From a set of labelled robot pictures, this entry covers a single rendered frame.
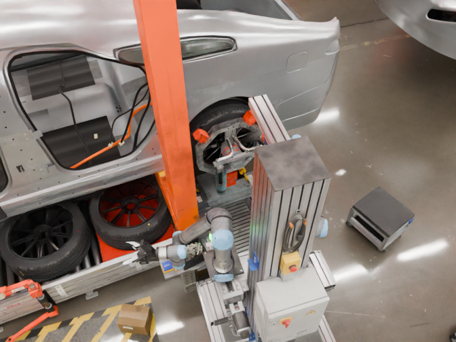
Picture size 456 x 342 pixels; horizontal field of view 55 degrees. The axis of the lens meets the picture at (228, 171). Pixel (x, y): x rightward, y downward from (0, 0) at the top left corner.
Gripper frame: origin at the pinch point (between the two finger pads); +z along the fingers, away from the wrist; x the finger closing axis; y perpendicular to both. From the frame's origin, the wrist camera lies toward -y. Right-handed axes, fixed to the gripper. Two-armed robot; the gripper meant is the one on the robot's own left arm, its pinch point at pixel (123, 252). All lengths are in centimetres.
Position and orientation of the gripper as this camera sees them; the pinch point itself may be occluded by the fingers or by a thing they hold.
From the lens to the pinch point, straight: 257.5
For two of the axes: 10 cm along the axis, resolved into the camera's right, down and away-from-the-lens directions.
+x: -0.4, -6.8, 7.3
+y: 0.2, 7.3, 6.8
